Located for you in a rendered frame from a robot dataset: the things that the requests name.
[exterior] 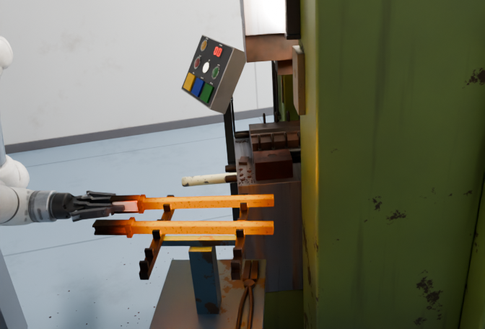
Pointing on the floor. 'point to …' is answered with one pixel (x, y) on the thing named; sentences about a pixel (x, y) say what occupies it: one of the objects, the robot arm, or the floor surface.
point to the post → (231, 154)
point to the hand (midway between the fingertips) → (126, 204)
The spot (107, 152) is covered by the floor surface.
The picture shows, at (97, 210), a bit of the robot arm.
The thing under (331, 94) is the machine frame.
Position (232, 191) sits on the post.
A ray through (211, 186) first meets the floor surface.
